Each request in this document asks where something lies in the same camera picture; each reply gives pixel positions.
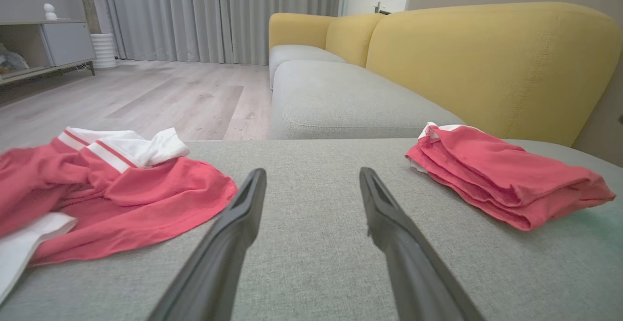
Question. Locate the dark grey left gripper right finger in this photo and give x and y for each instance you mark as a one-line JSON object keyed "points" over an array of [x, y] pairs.
{"points": [[413, 267]]}

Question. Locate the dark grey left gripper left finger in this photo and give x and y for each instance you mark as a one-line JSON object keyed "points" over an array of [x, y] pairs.
{"points": [[214, 267]]}

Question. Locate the red and white jersey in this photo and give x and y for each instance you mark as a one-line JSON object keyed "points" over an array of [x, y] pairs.
{"points": [[146, 199], [501, 175]]}

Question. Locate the yellow sofa backrest cushion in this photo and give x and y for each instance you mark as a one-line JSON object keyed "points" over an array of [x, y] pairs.
{"points": [[299, 29], [353, 36], [486, 63]]}

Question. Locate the white ribbed plant pot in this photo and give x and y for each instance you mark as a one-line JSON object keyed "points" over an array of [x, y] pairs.
{"points": [[104, 51]]}

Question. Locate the grey pleated curtain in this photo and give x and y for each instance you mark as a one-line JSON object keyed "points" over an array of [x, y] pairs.
{"points": [[219, 14]]}

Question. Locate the small dark metal object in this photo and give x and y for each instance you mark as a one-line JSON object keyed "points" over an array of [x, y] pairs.
{"points": [[379, 8]]}

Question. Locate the low white tv cabinet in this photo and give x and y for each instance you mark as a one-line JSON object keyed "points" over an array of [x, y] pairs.
{"points": [[63, 44]]}

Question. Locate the crumpled grey bundle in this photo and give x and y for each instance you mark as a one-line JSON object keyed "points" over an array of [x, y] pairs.
{"points": [[12, 61]]}

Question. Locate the small white figurine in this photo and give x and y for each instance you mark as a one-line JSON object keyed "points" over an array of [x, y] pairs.
{"points": [[49, 12]]}

